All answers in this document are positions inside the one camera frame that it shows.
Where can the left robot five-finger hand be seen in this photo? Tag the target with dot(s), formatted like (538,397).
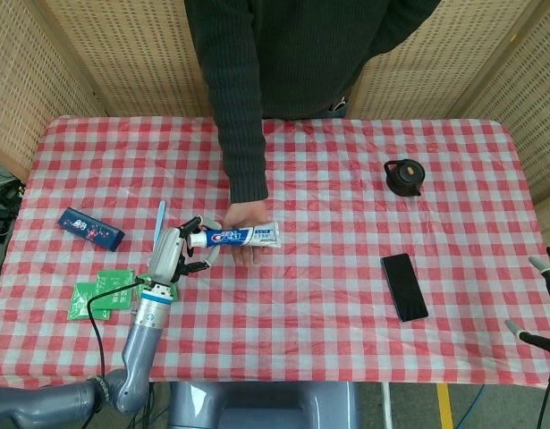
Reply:
(167,254)

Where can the person's bare hand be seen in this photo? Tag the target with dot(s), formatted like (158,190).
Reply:
(247,214)

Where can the blue and white toothpaste tube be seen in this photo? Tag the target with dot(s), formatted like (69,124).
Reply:
(243,235)

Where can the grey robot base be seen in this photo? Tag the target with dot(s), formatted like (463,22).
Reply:
(265,406)

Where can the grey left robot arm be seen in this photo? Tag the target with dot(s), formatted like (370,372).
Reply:
(140,348)

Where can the person's dark sweater torso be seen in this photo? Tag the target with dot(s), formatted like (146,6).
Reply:
(319,53)

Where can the green sachet with white emblem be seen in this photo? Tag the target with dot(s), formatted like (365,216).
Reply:
(174,291)

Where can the light blue toothbrush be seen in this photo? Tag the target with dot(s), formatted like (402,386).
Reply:
(160,214)

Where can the green sachet with white text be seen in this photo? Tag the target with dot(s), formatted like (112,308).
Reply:
(113,286)

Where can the dark blue printed box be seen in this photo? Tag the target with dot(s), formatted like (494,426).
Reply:
(91,229)

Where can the green sachet with barcode label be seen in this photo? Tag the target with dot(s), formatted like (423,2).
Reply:
(80,306)

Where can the red white checkered tablecloth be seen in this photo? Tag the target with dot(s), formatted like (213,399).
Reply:
(328,339)

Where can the black smartphone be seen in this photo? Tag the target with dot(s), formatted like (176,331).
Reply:
(404,287)

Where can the small black teapot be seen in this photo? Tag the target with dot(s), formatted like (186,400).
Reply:
(405,179)

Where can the white table leg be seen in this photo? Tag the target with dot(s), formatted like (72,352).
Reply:
(386,406)

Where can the woven bamboo screen panel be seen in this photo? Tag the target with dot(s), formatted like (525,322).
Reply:
(136,53)
(525,98)
(28,80)
(435,67)

